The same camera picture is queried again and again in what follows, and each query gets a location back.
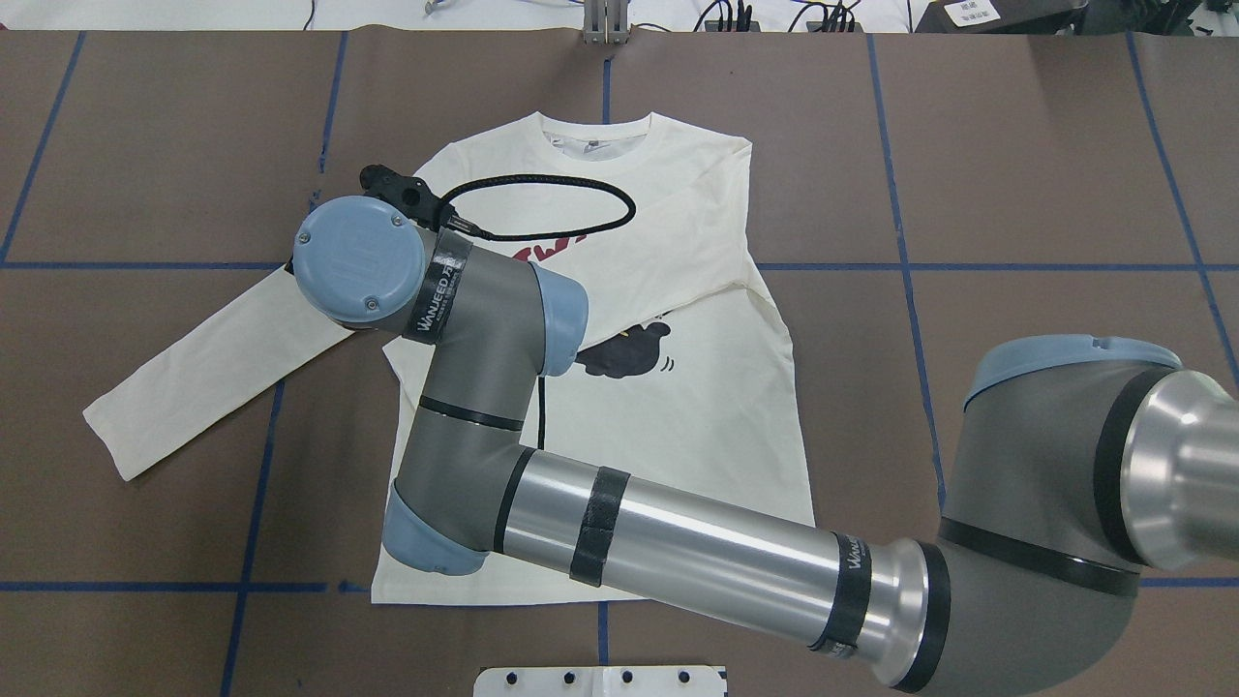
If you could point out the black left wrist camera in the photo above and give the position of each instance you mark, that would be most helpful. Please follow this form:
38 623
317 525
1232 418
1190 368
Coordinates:
409 195

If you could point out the cream long-sleeve Twinkle shirt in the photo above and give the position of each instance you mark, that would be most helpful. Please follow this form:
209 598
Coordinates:
686 372

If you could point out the aluminium frame post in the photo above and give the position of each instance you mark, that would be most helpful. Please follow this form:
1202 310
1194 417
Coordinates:
606 22

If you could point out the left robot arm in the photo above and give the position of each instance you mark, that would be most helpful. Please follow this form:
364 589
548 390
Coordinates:
468 486

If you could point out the white camera post base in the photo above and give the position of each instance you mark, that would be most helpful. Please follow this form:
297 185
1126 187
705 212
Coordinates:
623 680

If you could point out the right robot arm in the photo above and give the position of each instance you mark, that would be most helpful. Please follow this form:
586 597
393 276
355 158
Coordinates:
1083 462

